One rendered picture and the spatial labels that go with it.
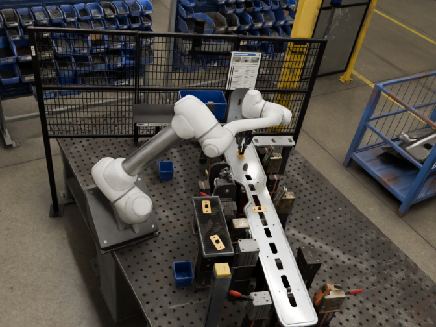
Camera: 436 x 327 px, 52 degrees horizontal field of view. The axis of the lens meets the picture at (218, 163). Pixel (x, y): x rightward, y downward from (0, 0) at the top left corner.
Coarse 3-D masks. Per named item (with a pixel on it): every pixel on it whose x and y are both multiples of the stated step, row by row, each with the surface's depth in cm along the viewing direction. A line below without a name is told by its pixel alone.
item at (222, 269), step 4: (216, 264) 198; (220, 264) 199; (224, 264) 199; (216, 268) 197; (220, 268) 197; (224, 268) 197; (228, 268) 198; (216, 272) 196; (220, 272) 195; (224, 272) 196; (228, 272) 196
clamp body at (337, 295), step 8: (320, 288) 209; (336, 288) 209; (328, 296) 206; (336, 296) 206; (344, 296) 207; (320, 304) 210; (328, 304) 208; (336, 304) 211; (320, 312) 212; (328, 312) 213; (320, 320) 218; (328, 320) 223
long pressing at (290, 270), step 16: (240, 160) 282; (256, 160) 284; (240, 176) 270; (256, 176) 272; (256, 192) 261; (272, 208) 253; (256, 224) 242; (272, 224) 243; (272, 240) 235; (272, 256) 227; (288, 256) 228; (272, 272) 219; (288, 272) 220; (272, 288) 212; (304, 288) 215; (272, 304) 207; (288, 304) 206; (304, 304) 207; (288, 320) 200; (304, 320) 201
